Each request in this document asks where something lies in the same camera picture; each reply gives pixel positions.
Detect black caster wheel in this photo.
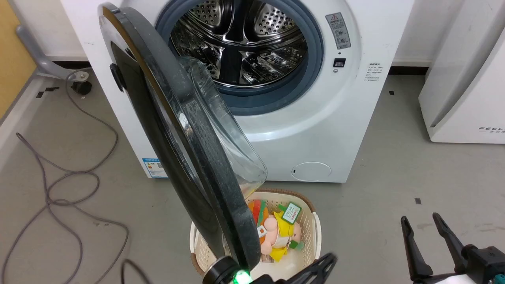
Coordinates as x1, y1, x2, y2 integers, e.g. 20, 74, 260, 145
71, 72, 93, 95

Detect grey metal stand leg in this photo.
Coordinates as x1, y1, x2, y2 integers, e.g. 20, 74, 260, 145
15, 24, 86, 82

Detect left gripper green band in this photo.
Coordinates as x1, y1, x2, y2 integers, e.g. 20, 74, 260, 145
204, 252, 339, 284

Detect green white paper tag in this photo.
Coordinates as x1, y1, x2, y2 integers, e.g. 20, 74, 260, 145
278, 202, 303, 225

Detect black round washer door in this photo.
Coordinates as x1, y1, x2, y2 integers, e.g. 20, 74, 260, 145
97, 2, 268, 273

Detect orange green striped toy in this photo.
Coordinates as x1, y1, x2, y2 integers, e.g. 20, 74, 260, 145
247, 199, 270, 228

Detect doll in yellow clothes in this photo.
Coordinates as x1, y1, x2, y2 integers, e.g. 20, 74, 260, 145
260, 212, 303, 262

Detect round white filter cover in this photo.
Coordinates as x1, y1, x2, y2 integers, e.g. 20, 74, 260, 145
291, 161, 332, 182

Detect cream plastic laundry basket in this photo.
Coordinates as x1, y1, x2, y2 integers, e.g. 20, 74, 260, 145
189, 188, 322, 282

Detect grey rubber door gasket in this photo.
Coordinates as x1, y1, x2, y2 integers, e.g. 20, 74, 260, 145
155, 0, 325, 116

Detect thin black cable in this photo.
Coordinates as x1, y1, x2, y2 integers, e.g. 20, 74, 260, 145
120, 258, 153, 284

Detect steel perforated washer drum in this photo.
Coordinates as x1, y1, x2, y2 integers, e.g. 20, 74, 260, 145
170, 0, 309, 88

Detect blue energy label sticker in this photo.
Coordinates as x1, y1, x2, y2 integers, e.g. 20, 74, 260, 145
142, 158, 168, 179

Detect grey warning sticker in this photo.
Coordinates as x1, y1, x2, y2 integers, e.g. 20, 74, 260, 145
325, 13, 352, 50

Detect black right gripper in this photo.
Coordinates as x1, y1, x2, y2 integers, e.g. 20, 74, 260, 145
400, 212, 505, 284

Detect white appliance with grey lettering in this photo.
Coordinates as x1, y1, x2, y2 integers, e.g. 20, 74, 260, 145
418, 0, 505, 144

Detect white front-load washing machine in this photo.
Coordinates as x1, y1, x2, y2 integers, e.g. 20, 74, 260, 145
59, 0, 415, 184

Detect yellow wooden panel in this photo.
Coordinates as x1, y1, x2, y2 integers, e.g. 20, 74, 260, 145
0, 0, 38, 120

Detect long grey floor cable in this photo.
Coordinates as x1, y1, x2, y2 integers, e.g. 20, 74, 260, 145
0, 69, 130, 284

